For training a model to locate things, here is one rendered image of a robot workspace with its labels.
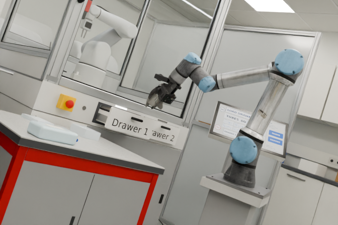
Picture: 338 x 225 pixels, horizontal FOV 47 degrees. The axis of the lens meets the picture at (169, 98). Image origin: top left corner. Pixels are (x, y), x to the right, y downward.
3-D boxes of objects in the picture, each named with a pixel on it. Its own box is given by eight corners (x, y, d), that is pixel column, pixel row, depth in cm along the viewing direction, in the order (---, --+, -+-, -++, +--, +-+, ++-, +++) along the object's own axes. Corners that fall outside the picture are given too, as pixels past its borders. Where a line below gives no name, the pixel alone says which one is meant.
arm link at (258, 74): (300, 57, 184) (201, 75, 198) (301, 51, 174) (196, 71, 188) (305, 80, 183) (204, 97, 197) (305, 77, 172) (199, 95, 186)
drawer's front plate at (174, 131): (175, 145, 240) (180, 128, 241) (139, 135, 222) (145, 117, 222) (173, 144, 242) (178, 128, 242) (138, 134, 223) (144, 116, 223)
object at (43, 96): (182, 150, 247) (189, 128, 248) (32, 109, 182) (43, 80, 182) (107, 119, 320) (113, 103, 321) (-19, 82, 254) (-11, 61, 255)
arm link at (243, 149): (252, 167, 175) (308, 60, 173) (248, 170, 161) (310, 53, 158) (228, 154, 179) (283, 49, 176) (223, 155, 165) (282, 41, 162)
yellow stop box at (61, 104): (72, 112, 189) (77, 98, 190) (59, 108, 185) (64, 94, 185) (68, 110, 193) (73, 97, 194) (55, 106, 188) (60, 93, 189)
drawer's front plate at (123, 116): (149, 139, 210) (155, 120, 211) (105, 127, 192) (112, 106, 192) (147, 139, 212) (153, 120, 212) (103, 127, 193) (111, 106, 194)
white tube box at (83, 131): (98, 141, 176) (100, 133, 176) (83, 137, 170) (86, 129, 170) (83, 134, 185) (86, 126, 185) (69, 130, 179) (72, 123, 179)
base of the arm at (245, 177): (257, 186, 186) (262, 166, 186) (250, 189, 172) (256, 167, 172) (228, 176, 192) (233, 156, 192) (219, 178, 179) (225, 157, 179)
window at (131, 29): (181, 118, 244) (227, -22, 250) (60, 75, 189) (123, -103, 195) (180, 118, 245) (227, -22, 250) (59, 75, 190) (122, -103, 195)
